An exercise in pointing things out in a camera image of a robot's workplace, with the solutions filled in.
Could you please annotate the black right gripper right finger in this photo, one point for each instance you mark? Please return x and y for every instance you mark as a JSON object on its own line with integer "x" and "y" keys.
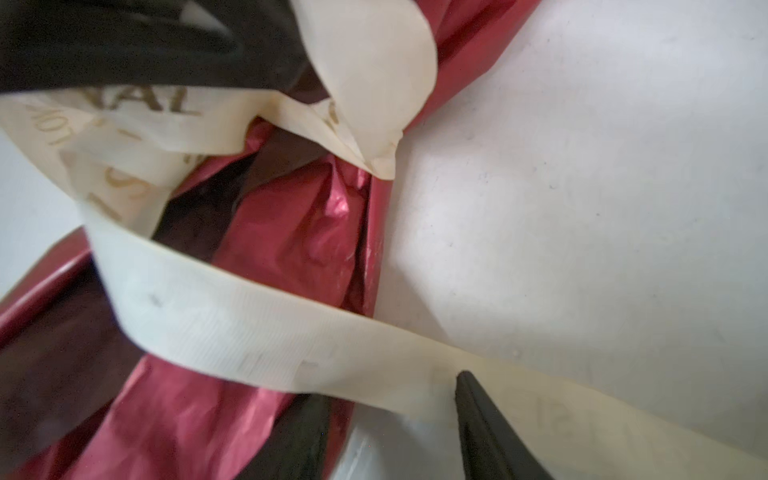
{"x": 490, "y": 448}

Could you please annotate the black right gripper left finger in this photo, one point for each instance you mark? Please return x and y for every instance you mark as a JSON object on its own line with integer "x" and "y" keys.
{"x": 296, "y": 448}

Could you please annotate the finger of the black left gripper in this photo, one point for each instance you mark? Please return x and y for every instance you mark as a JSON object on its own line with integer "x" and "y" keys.
{"x": 48, "y": 45}

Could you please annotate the cream ribbon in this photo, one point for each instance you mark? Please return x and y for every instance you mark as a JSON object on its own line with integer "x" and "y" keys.
{"x": 123, "y": 153}

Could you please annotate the dark red wrapping paper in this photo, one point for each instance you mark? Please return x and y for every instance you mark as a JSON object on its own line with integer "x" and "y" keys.
{"x": 87, "y": 405}

